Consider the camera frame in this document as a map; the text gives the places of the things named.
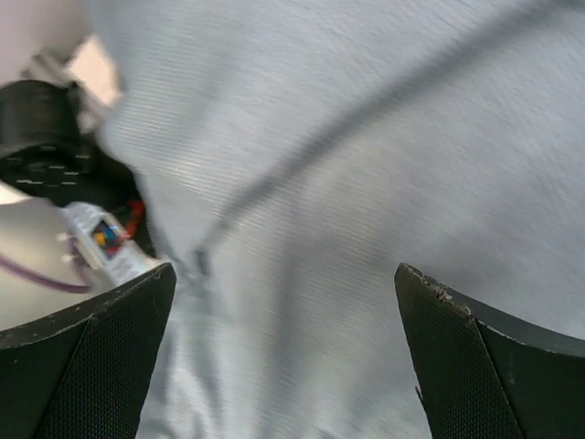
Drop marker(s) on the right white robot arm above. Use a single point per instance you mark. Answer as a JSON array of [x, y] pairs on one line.
[[46, 163]]

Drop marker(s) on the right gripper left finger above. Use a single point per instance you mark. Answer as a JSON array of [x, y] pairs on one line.
[[83, 372]]

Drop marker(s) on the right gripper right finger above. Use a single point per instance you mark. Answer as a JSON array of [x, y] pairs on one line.
[[485, 374]]

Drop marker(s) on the slotted cable duct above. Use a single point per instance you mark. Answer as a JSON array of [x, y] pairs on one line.
[[104, 244]]

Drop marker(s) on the right aluminium frame post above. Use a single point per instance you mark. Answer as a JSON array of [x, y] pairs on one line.
[[327, 139]]

